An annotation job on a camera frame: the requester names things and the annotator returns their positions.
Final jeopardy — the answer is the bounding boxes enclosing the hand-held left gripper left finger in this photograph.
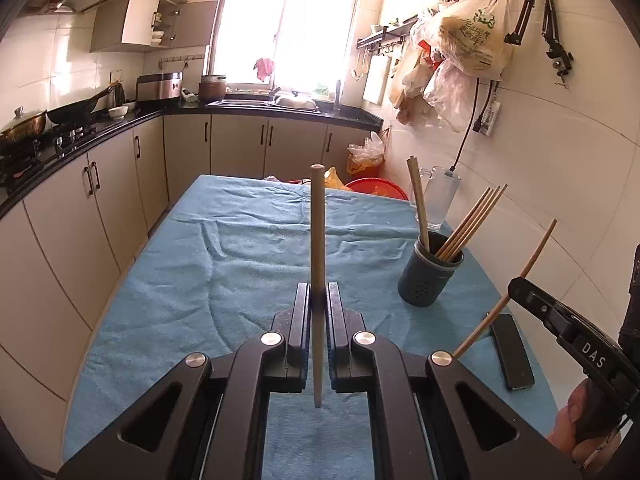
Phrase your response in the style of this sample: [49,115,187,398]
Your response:
[57,282,313,480]

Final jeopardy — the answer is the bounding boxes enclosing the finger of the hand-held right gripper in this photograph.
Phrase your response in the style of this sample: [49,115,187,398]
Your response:
[507,277,636,396]

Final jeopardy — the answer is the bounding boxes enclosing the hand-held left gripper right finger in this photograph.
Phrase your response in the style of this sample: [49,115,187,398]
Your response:
[324,282,583,480]

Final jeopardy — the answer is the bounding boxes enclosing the grey perforated utensil holder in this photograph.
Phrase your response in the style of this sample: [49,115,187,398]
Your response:
[398,231,464,307]

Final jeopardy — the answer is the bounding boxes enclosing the person's right hand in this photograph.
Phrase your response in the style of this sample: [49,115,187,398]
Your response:
[547,379,626,468]

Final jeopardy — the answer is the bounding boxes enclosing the black smartphone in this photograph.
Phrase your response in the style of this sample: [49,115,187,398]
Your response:
[489,313,536,392]

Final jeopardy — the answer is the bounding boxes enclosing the blue towel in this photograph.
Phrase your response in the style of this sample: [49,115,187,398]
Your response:
[62,174,558,480]

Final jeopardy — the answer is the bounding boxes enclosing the red plastic basin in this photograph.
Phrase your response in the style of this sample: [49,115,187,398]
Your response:
[345,177,408,202]

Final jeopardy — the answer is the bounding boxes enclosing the clear glass mug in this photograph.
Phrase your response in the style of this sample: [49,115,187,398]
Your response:
[414,165,461,231]

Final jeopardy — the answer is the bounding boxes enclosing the clear crumpled plastic bag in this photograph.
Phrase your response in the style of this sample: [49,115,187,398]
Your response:
[347,132,386,176]

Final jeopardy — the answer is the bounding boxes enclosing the white power strip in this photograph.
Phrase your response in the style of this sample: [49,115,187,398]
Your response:
[472,97,502,137]

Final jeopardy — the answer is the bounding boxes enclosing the black kitchen countertop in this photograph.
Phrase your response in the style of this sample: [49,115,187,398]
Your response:
[0,97,383,221]

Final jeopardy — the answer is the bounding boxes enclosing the steel sink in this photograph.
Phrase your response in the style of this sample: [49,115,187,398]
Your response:
[210,97,276,109]

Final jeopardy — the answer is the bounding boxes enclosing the translucent white plastic bag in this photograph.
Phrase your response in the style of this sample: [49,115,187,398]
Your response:
[422,57,481,133]

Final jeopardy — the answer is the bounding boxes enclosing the beige base cabinets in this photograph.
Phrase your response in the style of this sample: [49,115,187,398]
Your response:
[0,112,383,461]

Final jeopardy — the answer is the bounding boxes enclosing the white cutting board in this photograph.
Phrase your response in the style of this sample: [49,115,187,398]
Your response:
[362,54,392,106]

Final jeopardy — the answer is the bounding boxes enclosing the brown clay pot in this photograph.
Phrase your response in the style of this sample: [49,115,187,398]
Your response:
[198,75,227,103]

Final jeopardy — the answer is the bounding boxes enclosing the silver countertop appliance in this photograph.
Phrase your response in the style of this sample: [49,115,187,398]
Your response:
[136,72,183,102]

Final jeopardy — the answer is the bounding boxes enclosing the large printed plastic bag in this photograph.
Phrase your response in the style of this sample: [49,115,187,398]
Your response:
[430,0,514,81]

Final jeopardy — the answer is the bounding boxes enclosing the gas stove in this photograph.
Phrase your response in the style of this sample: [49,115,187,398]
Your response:
[0,122,98,183]

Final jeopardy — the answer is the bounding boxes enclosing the kitchen window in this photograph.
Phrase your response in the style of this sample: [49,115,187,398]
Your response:
[212,0,363,92]

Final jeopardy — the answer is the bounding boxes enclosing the black wok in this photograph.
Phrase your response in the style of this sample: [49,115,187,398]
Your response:
[47,80,123,126]

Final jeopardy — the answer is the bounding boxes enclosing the brass wok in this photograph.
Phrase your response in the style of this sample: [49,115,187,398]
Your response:
[0,106,48,150]

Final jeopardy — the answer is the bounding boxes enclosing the black power cable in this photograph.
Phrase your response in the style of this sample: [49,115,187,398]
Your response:
[450,79,481,173]

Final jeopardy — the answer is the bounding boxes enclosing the wall utensil rack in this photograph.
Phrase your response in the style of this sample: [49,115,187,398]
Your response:
[357,15,418,56]

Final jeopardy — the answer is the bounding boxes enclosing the beige wall cabinets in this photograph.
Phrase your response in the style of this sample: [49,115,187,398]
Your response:
[90,0,221,53]

